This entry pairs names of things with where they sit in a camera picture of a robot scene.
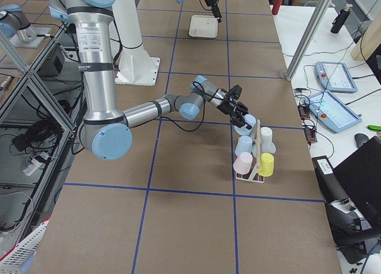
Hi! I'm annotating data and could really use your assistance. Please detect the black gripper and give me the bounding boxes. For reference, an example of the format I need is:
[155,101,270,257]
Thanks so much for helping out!
[204,0,222,23]
[217,85,249,127]

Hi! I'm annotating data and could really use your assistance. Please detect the blue cup front row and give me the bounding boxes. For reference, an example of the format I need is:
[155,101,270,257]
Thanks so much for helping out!
[235,136,253,156]

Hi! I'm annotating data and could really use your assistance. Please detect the pale green plastic cup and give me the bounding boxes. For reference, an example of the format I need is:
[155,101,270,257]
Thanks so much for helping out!
[260,127,273,144]

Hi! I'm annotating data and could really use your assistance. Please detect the grey plastic cup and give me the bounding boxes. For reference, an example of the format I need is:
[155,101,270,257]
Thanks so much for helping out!
[252,142,276,157]

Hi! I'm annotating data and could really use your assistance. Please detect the pink plastic cup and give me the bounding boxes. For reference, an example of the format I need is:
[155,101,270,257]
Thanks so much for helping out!
[233,152,253,175]

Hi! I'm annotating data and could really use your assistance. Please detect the yellow plastic cup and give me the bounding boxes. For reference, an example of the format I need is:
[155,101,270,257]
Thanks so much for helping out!
[258,152,274,178]

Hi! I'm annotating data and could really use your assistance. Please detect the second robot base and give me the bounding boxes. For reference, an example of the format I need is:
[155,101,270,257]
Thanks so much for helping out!
[1,4,51,48]

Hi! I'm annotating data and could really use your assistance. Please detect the cream plastic tray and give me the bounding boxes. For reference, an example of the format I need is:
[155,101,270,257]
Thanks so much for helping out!
[188,15,218,39]

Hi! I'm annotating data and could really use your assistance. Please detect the red water bottle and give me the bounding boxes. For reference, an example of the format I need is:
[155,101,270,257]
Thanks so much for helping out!
[271,0,283,15]

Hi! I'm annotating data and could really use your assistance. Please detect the teach pendant near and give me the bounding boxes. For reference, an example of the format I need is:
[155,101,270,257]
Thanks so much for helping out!
[304,91,362,133]

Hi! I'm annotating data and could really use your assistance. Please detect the teach pendant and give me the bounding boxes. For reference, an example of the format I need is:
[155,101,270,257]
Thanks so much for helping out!
[304,91,362,133]
[315,61,358,94]

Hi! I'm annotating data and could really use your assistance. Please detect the teach pendant far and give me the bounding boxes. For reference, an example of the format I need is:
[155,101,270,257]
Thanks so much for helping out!
[315,61,358,94]

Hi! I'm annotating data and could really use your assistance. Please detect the black label box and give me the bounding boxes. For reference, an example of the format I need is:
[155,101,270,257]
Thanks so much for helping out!
[312,155,349,204]

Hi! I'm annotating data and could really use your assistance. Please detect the black computer mouse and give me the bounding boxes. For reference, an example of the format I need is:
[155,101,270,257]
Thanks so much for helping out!
[354,133,370,148]

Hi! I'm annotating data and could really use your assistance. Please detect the black water bottle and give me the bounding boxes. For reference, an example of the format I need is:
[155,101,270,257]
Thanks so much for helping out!
[330,4,352,34]

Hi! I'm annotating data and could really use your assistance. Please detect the white wire cup rack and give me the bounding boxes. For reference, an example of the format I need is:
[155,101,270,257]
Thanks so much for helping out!
[235,119,264,183]

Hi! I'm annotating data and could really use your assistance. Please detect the aluminium frame post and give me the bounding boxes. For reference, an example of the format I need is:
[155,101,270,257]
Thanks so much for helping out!
[285,0,332,81]

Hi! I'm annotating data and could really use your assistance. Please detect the green handled tool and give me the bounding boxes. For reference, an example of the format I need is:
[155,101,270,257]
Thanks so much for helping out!
[367,124,381,132]

